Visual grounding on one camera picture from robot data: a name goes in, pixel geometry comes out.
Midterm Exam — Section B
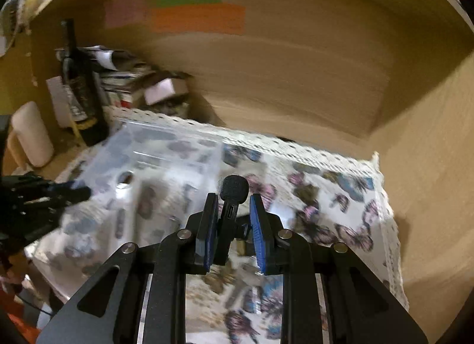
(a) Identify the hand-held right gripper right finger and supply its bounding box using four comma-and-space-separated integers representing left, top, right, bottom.
249, 194, 430, 344

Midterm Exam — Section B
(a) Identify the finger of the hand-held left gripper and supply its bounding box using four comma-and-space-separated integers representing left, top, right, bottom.
0, 177, 92, 207
0, 203, 64, 246

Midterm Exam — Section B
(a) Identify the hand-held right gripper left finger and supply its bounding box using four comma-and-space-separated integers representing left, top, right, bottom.
37, 193, 223, 344

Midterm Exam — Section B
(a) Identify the black foam-tipped microphone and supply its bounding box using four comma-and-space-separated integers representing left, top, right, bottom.
218, 175, 250, 267

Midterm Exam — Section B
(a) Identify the clear plastic container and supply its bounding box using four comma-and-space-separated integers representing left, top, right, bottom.
79, 118, 223, 227

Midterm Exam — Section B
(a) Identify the cream cylindrical mug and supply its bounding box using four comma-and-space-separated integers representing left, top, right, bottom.
10, 101, 55, 169

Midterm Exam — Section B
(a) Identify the butterfly print lace tablecloth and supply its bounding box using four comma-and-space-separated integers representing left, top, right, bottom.
24, 107, 410, 344

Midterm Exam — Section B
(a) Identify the dark wine bottle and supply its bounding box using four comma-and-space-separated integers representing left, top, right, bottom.
60, 20, 111, 147

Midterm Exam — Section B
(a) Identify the orange cloth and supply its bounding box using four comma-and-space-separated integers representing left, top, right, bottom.
0, 288, 41, 344

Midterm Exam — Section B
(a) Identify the stack of papers and booklets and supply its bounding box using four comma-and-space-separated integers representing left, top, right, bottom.
55, 45, 194, 115

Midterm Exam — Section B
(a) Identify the pale pink card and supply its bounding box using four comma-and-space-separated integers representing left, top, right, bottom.
144, 79, 188, 106

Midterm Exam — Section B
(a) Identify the pink sticky note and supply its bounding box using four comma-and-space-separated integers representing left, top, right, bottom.
104, 0, 149, 28

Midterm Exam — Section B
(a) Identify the orange sticky note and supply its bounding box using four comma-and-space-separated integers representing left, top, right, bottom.
150, 5, 246, 35

